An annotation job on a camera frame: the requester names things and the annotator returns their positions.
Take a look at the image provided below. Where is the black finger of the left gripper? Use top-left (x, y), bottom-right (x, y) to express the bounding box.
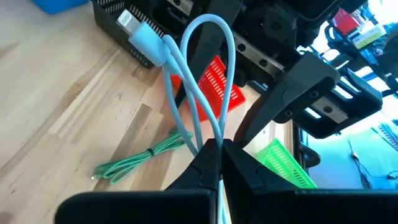
top-left (233, 52), bottom-right (342, 149)
top-left (174, 0), bottom-right (244, 109)

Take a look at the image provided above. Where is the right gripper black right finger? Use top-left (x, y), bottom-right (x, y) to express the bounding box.
top-left (221, 139), bottom-right (398, 224)

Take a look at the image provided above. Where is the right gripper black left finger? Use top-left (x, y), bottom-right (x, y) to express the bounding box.
top-left (54, 138), bottom-right (222, 224)

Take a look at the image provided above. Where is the light blue USB cable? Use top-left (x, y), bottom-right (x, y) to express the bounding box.
top-left (116, 9), bottom-right (237, 224)

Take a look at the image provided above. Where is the green USB cable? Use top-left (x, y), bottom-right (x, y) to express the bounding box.
top-left (90, 129), bottom-right (193, 185)

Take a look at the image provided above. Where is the green slotted plastic basket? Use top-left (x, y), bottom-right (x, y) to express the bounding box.
top-left (254, 138), bottom-right (318, 190)

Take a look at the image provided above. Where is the red slotted plastic basket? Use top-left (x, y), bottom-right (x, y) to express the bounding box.
top-left (170, 55), bottom-right (246, 122)

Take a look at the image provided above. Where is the red box on shelf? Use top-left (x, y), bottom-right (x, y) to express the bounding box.
top-left (331, 8), bottom-right (360, 35)

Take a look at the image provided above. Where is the black slotted plastic basket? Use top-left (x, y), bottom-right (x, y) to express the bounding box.
top-left (91, 0), bottom-right (177, 69)

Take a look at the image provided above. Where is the blue plastic bin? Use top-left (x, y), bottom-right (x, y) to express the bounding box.
top-left (30, 0), bottom-right (91, 15)

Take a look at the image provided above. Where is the black metal rig frame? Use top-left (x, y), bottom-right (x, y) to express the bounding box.
top-left (292, 121), bottom-right (322, 187)

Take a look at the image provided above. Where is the black cable on floor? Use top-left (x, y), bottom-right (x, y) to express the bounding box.
top-left (346, 136), bottom-right (398, 189)

